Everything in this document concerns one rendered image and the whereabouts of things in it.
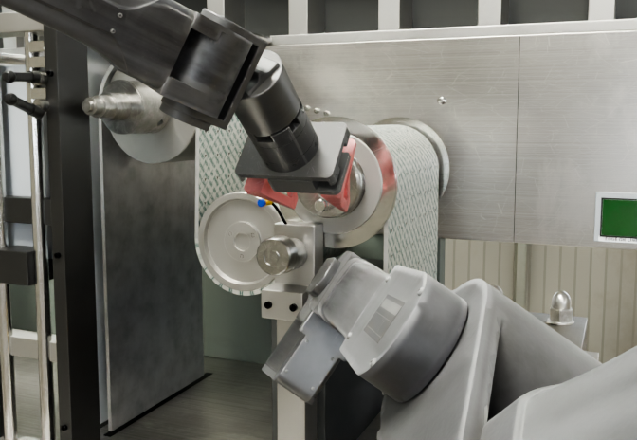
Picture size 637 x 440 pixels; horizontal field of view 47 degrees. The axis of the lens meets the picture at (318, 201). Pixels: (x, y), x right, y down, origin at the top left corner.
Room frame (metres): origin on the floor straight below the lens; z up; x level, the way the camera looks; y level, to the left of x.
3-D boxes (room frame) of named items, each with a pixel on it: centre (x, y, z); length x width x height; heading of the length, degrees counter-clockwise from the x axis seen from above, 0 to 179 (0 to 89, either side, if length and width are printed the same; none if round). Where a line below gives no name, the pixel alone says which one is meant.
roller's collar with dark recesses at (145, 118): (0.90, 0.22, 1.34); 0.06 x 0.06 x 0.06; 67
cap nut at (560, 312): (1.03, -0.35, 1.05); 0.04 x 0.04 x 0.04
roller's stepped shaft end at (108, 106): (0.84, 0.24, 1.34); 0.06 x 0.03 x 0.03; 157
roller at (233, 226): (0.98, 0.04, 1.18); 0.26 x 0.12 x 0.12; 157
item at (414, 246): (0.91, -0.12, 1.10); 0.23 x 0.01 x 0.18; 157
